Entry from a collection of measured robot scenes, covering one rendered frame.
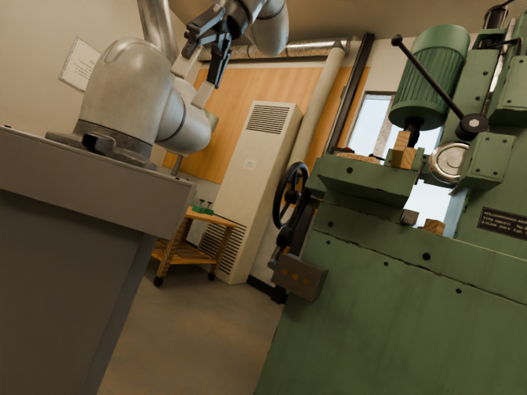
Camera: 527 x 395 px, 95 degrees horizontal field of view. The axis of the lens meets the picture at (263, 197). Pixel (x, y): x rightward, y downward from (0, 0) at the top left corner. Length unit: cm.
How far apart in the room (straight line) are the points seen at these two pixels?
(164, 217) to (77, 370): 31
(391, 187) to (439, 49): 61
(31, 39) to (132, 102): 266
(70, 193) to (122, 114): 20
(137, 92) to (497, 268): 85
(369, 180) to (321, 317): 38
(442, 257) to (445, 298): 9
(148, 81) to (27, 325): 50
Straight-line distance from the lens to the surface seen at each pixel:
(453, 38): 113
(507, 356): 76
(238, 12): 65
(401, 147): 53
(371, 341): 73
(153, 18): 100
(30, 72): 320
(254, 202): 225
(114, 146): 59
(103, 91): 62
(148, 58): 64
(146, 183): 47
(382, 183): 60
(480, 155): 80
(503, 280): 74
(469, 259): 73
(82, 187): 49
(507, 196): 88
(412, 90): 102
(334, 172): 62
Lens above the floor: 70
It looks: 4 degrees up
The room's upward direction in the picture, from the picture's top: 20 degrees clockwise
